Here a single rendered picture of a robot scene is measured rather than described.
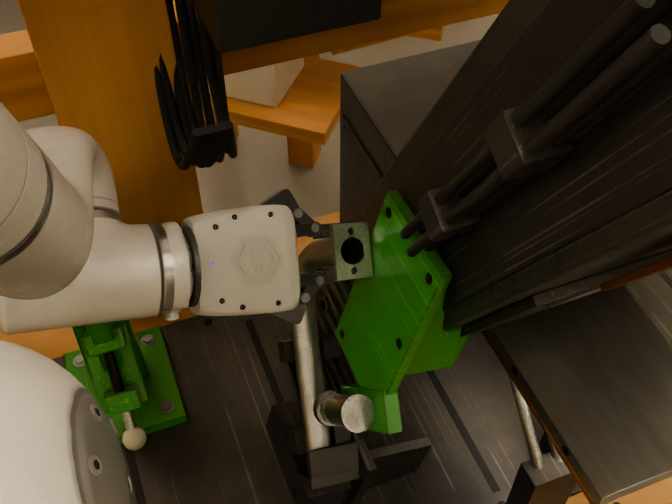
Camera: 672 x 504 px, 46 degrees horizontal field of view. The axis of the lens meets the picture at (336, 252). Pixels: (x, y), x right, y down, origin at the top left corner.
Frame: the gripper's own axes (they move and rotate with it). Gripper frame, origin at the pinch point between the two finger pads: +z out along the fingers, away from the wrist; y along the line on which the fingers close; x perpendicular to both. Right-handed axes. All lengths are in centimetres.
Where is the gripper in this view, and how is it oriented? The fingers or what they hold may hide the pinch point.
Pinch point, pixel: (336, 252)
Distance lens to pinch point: 79.0
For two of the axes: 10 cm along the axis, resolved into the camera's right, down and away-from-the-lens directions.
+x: -4.3, 0.2, 9.0
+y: -0.9, -10.0, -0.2
